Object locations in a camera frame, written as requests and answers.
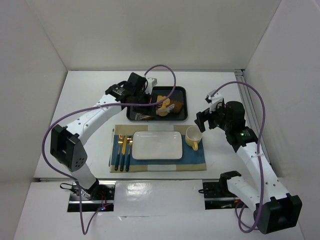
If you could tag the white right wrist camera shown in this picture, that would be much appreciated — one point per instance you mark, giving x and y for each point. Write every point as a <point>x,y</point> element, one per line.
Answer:
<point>214,100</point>

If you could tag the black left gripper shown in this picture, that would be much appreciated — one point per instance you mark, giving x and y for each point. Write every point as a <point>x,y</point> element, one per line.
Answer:
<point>146,104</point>

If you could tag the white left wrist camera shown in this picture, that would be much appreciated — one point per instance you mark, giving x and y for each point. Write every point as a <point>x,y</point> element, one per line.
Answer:
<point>151,83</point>

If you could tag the gold fork green handle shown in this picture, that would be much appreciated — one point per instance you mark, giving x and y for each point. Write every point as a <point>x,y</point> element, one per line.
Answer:
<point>120,143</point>

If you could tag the yellow mug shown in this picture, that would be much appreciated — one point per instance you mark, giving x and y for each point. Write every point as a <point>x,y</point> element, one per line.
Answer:
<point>193,137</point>

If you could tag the aluminium frame rail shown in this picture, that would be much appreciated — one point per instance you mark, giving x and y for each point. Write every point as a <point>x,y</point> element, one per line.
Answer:
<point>251,117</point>

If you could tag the gold knife green handle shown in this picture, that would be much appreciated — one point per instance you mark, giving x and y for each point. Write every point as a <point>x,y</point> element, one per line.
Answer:
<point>122,163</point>

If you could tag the flat seeded bread slice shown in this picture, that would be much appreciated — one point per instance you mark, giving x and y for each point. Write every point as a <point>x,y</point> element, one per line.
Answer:
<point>165,101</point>

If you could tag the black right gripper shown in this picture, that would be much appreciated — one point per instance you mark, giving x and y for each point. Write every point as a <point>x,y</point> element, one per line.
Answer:
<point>206,117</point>

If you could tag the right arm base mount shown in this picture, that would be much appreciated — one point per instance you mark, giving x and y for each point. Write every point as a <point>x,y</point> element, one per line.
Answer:
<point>215,199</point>

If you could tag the gold spoon green handle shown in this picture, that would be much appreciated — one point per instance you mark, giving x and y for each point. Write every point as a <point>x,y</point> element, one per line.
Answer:
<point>128,158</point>

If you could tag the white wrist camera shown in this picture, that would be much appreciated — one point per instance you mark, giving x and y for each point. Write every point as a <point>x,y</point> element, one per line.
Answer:
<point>214,100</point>
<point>151,83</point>

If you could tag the metal food tongs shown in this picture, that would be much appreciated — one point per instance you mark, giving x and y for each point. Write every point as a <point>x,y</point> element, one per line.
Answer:
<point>138,114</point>

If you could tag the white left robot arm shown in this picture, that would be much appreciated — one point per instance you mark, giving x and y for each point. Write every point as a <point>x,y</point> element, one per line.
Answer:
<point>67,142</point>

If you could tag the white rectangular plate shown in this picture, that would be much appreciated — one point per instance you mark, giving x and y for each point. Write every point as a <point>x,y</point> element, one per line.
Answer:
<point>157,145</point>

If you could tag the black rectangular tray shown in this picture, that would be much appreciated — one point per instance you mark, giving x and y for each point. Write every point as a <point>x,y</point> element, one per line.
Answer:
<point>178,95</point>

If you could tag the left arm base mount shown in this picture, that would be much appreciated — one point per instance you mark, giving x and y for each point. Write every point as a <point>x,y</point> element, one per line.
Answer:
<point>103,198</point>

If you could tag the dark brown bread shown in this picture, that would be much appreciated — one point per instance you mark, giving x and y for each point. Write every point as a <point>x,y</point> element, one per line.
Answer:
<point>175,106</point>

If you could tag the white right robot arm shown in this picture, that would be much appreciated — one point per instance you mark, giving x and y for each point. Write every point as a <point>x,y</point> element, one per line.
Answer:
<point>273,207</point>

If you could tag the large orange flower bread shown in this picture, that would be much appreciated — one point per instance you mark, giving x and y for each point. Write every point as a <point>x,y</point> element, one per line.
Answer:
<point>145,117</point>

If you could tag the blue beige placemat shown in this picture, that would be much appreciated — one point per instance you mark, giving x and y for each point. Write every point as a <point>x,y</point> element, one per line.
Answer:
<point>191,160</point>

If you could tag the small round yellow bun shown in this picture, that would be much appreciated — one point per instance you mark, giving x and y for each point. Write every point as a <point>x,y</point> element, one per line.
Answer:
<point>162,111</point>

